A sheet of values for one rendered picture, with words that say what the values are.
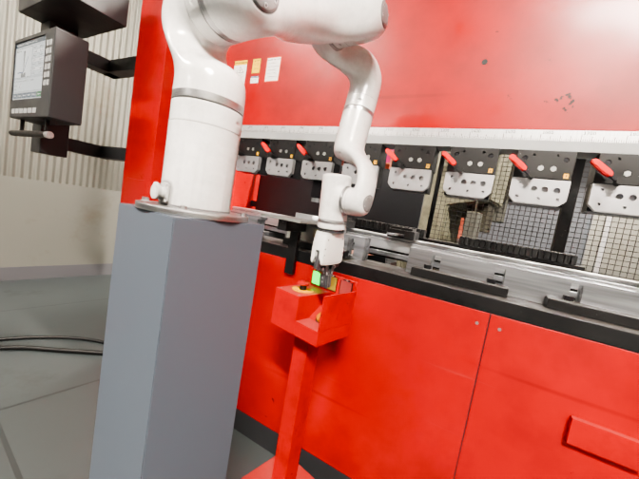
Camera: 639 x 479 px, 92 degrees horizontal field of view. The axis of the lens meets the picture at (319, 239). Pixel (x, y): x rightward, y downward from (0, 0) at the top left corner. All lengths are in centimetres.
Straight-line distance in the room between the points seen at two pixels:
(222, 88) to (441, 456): 118
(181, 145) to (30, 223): 326
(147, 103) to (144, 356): 152
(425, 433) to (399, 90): 120
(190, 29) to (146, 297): 45
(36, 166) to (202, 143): 324
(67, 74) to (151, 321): 142
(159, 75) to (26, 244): 236
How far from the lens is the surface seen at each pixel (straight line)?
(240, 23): 60
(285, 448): 122
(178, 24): 68
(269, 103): 161
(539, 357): 111
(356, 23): 87
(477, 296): 107
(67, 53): 183
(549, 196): 117
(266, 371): 146
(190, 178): 55
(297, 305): 96
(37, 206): 376
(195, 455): 71
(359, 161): 86
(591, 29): 134
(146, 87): 196
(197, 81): 58
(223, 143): 56
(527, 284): 118
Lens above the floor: 104
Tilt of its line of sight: 5 degrees down
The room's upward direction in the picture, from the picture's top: 10 degrees clockwise
